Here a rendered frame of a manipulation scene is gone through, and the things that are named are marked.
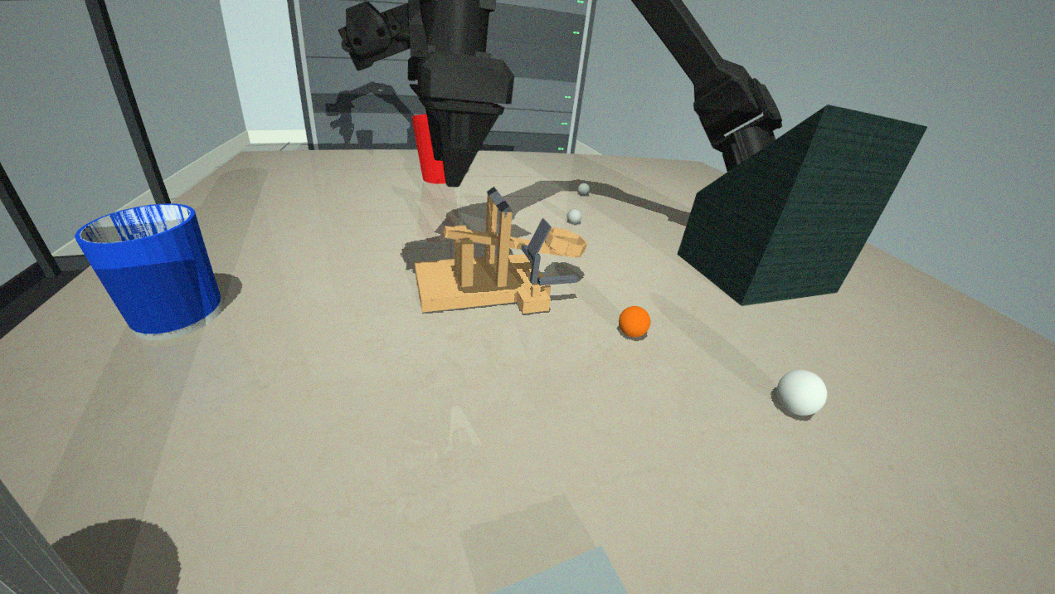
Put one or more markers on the orange ball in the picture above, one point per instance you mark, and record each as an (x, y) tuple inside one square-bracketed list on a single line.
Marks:
[(634, 321)]

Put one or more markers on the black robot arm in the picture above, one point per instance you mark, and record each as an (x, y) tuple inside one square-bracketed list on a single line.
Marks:
[(725, 95)]

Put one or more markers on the wooden toy catapult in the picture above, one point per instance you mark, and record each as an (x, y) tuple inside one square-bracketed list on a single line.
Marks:
[(468, 281)]

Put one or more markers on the blue mug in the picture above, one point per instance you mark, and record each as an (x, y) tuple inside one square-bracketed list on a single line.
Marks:
[(153, 263)]

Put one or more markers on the red plastic cup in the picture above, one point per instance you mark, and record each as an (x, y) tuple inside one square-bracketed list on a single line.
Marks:
[(432, 170)]

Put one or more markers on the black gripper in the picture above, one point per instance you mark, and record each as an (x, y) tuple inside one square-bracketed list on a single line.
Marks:
[(458, 81)]

